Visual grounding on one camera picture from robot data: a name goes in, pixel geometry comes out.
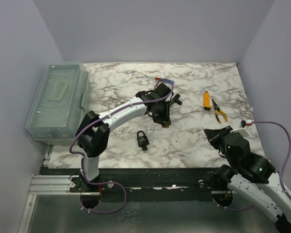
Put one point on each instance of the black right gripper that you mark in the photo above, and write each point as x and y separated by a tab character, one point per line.
214	135

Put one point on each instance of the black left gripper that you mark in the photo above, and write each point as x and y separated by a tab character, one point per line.
166	117

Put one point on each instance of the brass padlock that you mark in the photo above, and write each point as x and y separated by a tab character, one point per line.
165	124

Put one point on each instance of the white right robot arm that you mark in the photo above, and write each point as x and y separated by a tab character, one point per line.
251	175

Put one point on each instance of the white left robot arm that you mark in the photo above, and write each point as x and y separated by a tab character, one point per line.
92	136

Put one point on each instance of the black padlock with key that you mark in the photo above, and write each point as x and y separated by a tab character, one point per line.
142	140

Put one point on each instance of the red blue screwdriver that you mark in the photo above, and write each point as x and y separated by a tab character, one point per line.
164	80

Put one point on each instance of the orange utility knife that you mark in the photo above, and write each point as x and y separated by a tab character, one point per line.
206	101

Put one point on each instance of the clear green plastic toolbox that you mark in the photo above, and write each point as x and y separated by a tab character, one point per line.
60	103

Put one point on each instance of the black T-handle tool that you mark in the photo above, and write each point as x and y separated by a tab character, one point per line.
176	100

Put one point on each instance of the yellow handled pliers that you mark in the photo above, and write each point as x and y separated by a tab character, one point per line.
219	111

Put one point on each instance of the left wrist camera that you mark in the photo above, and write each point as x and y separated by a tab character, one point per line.
162	90

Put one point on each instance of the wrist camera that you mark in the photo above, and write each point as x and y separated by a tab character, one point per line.
245	126
162	90

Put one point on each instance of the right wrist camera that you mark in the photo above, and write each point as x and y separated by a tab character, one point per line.
245	126

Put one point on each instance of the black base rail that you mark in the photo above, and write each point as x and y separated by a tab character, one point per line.
149	185

